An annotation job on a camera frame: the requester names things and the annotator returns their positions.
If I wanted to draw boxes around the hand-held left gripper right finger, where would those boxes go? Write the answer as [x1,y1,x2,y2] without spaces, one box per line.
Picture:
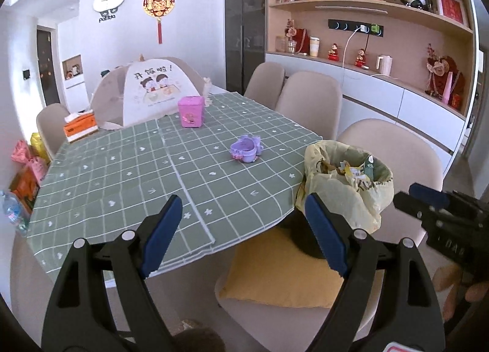
[303,192,446,352]

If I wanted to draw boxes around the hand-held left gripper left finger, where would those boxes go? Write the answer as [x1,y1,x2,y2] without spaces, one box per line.
[41,195,184,352]

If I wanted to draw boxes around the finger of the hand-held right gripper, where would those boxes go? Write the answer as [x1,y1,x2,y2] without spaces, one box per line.
[409,183,454,210]
[393,191,435,223]

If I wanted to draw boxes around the person's right hand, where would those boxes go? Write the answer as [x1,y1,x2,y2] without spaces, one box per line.
[432,262,489,323]

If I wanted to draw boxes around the yellow seat cushion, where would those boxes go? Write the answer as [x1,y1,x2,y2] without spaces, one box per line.
[219,227,345,309]

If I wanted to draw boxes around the green checked tablecloth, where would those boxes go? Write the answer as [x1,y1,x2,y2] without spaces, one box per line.
[26,91,326,284]

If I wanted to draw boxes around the brown fuzzy slipper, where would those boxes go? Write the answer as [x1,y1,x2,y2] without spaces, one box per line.
[171,319,226,352]

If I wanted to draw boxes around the pink cone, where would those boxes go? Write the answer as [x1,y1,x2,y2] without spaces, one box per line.
[443,72,455,102]

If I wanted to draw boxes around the white sideboard cabinet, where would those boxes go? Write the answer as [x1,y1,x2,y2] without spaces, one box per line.
[265,51,465,177]

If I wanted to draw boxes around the pink plastic container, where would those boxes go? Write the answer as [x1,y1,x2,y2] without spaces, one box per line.
[177,95,204,128]

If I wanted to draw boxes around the red flower arrangement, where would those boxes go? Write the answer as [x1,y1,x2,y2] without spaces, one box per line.
[424,44,466,99]

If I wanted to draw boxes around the orange tissue box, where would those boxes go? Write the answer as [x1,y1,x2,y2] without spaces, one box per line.
[63,110,99,143]

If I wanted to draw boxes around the white electric kettle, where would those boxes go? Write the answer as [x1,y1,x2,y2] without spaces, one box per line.
[376,54,394,77]

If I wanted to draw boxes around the white cartoon food cover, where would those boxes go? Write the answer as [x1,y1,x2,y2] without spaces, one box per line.
[91,54,211,129]

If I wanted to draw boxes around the orange plastic bag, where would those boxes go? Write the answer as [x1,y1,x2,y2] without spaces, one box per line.
[11,166,41,209]

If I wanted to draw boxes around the plastic water bottle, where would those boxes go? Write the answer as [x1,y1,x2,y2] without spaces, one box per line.
[0,189,31,237]

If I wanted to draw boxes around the yellow plastic bag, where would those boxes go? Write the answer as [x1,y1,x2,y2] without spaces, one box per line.
[30,132,50,164]

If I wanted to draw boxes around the pink plastic bag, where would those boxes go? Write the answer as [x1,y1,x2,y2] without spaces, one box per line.
[11,139,49,185]

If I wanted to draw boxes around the red framed picture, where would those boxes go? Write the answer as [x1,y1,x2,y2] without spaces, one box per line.
[434,0,469,28]

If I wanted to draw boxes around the black power strip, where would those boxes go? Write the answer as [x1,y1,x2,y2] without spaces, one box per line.
[328,19,384,38]

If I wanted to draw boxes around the red bag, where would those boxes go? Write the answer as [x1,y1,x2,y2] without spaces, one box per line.
[296,28,311,55]

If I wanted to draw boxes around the flower vase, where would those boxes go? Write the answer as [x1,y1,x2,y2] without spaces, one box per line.
[284,19,299,55]

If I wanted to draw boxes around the dark door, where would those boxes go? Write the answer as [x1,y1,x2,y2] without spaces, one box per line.
[37,27,61,106]

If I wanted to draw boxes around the dark glass cabinet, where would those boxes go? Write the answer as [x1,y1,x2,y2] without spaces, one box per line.
[224,0,267,97]

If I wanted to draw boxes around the wooden wall shelf unit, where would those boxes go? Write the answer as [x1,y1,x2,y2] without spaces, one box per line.
[265,0,477,120]

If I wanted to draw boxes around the white charger cable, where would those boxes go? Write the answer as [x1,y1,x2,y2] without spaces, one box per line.
[341,27,370,70]

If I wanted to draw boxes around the white wall niche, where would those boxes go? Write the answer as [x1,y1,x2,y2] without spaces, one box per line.
[62,54,84,81]

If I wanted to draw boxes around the red round wall ornament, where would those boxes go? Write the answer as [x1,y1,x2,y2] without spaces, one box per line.
[143,0,176,45]

